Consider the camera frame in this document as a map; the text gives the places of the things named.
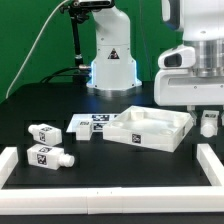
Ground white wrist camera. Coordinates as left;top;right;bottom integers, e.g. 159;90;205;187
158;45;196;70

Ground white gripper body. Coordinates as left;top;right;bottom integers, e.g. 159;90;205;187
154;69;224;106

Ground white U-shaped fence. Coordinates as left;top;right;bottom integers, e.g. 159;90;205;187
0;144;224;215

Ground white square table top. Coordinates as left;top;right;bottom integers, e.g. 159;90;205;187
103;106;193;153

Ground black cables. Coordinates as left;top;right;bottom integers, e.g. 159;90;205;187
39;66;91;84

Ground white cable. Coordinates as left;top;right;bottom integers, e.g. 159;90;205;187
4;0;71;100

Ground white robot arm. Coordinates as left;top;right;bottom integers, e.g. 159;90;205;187
71;0;224;110

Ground paper sheet with tags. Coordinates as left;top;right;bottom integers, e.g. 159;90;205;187
66;113;117;133

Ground black camera stand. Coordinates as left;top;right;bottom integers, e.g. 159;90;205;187
59;0;91;83

